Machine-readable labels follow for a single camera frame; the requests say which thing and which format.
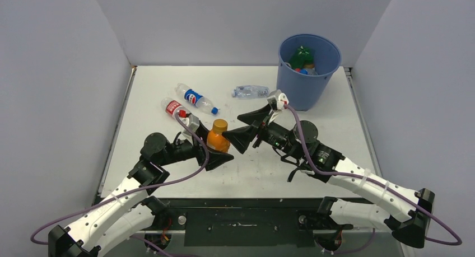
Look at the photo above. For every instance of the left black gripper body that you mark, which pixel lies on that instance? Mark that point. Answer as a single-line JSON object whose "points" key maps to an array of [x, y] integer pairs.
{"points": [[183, 150]]}

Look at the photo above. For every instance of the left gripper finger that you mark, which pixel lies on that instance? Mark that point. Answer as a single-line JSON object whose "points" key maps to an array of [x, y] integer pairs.
{"points": [[200, 131], [211, 159]]}

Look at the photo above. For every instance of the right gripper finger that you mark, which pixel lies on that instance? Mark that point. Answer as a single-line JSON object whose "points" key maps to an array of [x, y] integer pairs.
{"points": [[241, 137], [261, 116]]}

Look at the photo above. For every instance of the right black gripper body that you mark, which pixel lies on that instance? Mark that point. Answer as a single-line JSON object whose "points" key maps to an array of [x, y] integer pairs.
{"points": [[275, 134]]}

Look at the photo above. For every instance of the orange juice bottle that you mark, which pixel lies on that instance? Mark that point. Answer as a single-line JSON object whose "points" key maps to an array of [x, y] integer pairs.
{"points": [[215, 139]]}

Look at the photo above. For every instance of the Starbucks latte bottle green cap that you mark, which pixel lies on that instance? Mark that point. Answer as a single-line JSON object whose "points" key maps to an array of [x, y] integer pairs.
{"points": [[310, 67]]}

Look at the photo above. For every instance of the blue plastic bin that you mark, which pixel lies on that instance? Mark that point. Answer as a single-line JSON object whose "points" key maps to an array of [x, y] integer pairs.
{"points": [[304, 90]]}

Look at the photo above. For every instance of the green plastic bottle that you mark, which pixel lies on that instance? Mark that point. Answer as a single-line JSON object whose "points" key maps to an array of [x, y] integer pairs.
{"points": [[302, 56]]}

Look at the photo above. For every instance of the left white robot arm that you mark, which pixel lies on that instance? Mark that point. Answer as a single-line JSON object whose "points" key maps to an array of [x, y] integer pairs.
{"points": [[131, 207]]}

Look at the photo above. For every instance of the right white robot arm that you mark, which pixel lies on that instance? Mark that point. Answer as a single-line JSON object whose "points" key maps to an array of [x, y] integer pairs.
{"points": [[392, 208]]}

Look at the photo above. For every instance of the crushed clear water bottle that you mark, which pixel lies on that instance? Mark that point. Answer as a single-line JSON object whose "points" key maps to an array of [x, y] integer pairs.
{"points": [[250, 92]]}

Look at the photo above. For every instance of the clear bottle red label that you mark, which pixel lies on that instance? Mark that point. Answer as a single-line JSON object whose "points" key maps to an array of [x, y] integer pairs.
{"points": [[174, 108]]}

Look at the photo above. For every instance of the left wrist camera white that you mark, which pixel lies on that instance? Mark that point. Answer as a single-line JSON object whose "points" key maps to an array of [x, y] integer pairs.
{"points": [[190, 120]]}

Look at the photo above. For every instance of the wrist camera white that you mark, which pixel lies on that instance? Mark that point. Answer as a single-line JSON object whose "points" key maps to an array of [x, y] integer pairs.
{"points": [[190, 120], [277, 101]]}

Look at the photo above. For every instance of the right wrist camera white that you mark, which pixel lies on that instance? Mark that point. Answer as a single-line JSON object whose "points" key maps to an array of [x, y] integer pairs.
{"points": [[277, 101]]}

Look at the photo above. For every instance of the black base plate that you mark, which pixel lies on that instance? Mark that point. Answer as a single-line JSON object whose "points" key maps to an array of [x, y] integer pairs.
{"points": [[241, 222]]}

